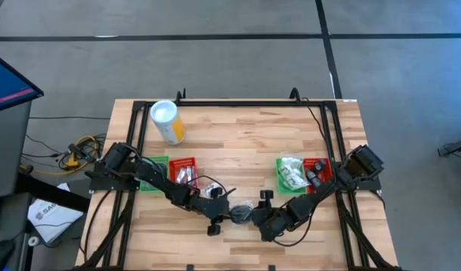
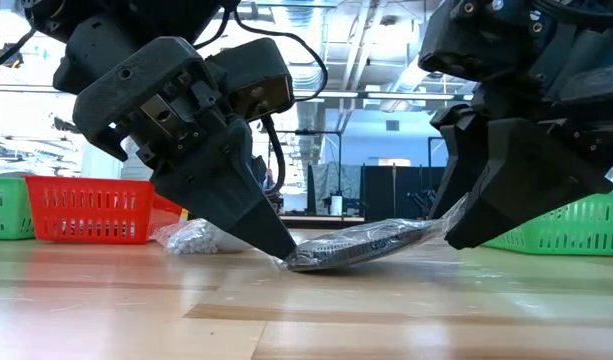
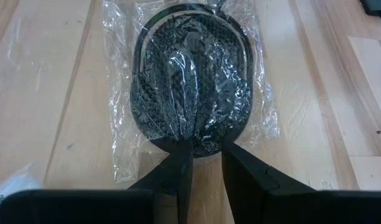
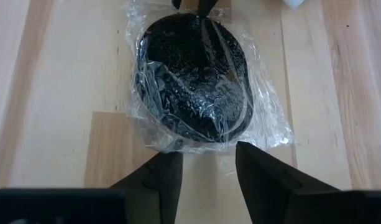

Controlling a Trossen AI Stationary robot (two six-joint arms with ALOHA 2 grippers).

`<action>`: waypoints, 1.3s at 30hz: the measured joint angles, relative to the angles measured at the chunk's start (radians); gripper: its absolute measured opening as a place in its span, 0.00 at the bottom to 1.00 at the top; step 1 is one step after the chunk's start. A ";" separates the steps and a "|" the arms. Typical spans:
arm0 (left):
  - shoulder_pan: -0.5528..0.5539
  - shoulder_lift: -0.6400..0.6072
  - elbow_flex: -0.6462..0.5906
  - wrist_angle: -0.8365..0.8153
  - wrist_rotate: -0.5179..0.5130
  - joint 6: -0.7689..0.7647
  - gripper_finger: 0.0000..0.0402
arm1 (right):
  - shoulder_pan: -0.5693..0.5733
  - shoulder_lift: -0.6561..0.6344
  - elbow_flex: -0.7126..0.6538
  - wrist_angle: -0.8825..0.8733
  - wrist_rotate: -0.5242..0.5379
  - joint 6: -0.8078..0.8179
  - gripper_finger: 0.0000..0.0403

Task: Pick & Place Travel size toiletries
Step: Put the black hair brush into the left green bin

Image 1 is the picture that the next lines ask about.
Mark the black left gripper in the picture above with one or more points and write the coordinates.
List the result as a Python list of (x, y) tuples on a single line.
[(211, 209)]

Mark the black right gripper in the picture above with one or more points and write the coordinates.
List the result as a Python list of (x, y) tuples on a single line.
[(275, 220)]

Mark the vanity pack cotton bag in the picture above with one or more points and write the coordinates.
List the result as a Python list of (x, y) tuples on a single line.
[(292, 163), (296, 180), (204, 192)]

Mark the clear bag black hair net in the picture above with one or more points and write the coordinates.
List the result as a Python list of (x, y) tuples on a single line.
[(313, 178), (241, 214), (320, 165)]

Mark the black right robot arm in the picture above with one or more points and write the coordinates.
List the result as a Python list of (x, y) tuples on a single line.
[(313, 199)]

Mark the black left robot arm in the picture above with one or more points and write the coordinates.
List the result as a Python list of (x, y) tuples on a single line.
[(155, 177)]

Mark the green plastic basket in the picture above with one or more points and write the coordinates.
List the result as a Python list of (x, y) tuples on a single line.
[(278, 180), (160, 161)]

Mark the red plastic basket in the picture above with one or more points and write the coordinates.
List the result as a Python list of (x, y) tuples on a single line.
[(309, 162), (181, 162)]

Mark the white yellow wipes canister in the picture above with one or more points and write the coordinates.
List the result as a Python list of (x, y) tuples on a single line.
[(170, 128)]

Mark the white printed booklet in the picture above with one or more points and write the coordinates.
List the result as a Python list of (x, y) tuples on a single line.
[(53, 220)]

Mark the white tape roll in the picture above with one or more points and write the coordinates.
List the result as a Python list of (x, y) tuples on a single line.
[(33, 241)]

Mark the black computer mouse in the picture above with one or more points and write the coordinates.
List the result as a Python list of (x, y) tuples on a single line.
[(0, 256)]

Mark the large blue screen monitor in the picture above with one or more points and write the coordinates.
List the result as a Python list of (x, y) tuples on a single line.
[(8, 83)]

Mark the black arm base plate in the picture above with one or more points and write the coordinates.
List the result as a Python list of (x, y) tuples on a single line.
[(369, 184), (102, 184)]

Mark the black aluminium rig frame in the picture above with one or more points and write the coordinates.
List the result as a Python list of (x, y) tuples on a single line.
[(230, 103)]

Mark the black articulated mount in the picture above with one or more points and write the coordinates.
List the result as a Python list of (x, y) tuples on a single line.
[(53, 192)]

